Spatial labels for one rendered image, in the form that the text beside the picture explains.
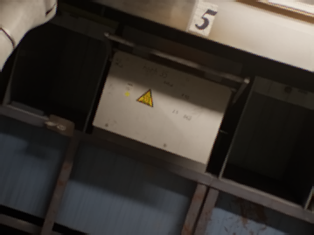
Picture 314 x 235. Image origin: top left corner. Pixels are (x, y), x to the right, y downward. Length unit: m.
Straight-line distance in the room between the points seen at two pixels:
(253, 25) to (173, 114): 0.56
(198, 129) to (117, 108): 0.42
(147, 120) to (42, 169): 0.71
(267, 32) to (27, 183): 1.52
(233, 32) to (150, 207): 1.07
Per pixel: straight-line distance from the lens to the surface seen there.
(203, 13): 1.91
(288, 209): 2.33
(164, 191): 2.34
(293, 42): 1.94
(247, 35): 1.90
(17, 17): 0.81
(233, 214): 2.37
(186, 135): 2.08
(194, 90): 2.06
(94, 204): 2.43
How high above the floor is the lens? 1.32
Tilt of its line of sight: 7 degrees down
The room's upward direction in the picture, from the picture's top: 18 degrees clockwise
